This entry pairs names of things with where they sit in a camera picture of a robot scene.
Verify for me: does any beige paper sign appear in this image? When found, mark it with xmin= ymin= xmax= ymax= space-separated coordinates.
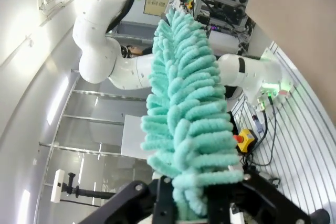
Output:
xmin=143 ymin=0 xmax=170 ymax=15

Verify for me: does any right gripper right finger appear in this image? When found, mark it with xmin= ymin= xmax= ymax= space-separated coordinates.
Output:
xmin=206 ymin=170 xmax=312 ymax=224

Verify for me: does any person with headphones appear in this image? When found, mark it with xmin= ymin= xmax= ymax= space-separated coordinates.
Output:
xmin=119 ymin=44 xmax=155 ymax=59

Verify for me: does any teal chenille duster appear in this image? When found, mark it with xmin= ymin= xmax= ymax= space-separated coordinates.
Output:
xmin=140 ymin=8 xmax=245 ymax=221

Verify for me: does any yellow emergency stop button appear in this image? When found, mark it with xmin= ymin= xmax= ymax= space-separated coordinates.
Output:
xmin=233 ymin=129 xmax=257 ymax=154

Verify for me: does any white camera box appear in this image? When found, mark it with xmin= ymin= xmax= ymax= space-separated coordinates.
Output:
xmin=51 ymin=170 xmax=65 ymax=203

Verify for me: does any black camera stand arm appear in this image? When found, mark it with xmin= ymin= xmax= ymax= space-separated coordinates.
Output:
xmin=61 ymin=173 xmax=119 ymax=201

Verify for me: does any slotted aluminium base plate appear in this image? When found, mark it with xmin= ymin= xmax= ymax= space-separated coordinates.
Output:
xmin=230 ymin=40 xmax=336 ymax=219

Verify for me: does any black looped cable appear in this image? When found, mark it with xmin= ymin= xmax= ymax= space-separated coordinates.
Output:
xmin=241 ymin=98 xmax=279 ymax=167

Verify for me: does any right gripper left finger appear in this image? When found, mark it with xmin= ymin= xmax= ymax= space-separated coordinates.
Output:
xmin=76 ymin=176 xmax=180 ymax=224

